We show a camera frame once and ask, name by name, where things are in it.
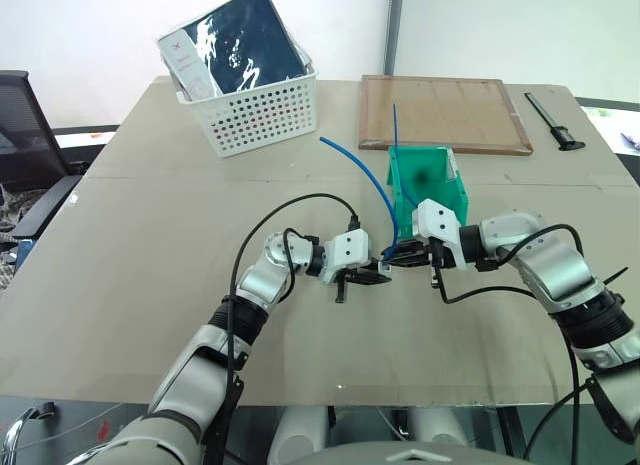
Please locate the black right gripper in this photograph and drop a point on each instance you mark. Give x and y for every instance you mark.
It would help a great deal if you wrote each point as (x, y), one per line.
(422, 255)

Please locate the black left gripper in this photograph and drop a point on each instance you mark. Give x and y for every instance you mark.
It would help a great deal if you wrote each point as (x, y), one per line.
(344, 277)

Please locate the white coupler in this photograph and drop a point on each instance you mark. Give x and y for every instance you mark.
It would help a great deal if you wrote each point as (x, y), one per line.
(385, 268)

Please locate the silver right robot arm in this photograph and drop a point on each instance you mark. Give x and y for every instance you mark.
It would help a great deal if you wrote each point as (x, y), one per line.
(550, 265)

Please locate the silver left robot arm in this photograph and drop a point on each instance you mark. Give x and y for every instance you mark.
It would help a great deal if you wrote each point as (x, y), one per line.
(260, 280)

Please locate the green plastic bin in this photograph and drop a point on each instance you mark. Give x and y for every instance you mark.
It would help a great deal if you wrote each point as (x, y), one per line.
(452, 200)

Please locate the wooden framed board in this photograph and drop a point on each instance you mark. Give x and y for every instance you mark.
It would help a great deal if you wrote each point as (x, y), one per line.
(442, 114)

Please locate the white rounded robot leg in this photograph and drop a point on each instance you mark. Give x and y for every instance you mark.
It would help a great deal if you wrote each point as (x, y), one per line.
(298, 435)
(440, 430)

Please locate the grey robot torso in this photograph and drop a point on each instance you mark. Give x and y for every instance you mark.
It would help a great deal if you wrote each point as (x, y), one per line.
(410, 456)

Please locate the white perforated plastic basket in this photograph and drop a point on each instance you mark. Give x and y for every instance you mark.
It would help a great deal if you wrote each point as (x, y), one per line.
(260, 116)

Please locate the black clamp tool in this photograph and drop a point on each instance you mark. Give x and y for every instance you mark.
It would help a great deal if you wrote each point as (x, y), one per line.
(552, 121)

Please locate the dark blue bagged package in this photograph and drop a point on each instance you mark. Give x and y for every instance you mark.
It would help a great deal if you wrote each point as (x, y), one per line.
(250, 35)

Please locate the white side desk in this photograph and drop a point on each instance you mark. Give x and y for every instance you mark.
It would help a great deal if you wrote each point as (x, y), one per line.
(82, 142)

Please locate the black office chair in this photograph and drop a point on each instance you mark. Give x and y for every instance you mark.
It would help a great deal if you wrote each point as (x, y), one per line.
(25, 150)

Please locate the chrome chair base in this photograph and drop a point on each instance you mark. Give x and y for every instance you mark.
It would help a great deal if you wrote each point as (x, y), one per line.
(17, 427)

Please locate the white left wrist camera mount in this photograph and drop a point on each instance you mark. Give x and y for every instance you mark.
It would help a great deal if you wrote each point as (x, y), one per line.
(347, 252)

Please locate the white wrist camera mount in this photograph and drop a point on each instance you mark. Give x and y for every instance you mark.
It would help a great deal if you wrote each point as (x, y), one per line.
(436, 221)
(347, 252)

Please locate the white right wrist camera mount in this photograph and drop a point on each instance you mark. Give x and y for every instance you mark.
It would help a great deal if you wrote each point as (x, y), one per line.
(436, 221)

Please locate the grey vertical post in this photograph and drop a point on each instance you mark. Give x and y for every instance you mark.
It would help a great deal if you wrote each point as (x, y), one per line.
(394, 30)

